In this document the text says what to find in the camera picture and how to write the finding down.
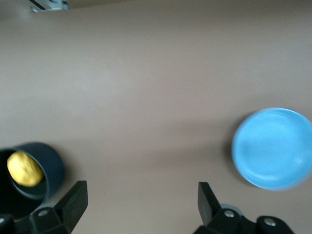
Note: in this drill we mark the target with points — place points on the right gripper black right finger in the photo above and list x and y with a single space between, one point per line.
214 219

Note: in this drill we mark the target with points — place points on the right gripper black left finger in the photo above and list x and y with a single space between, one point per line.
65 209

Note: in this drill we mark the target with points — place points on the yellow potato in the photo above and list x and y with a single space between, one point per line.
24 168

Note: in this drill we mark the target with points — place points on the blue round plate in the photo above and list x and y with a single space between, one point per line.
273 148

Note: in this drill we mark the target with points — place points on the brown table cover sheet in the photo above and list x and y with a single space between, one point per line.
151 85

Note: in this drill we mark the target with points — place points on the aluminium frame bracket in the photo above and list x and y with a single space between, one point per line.
48 4

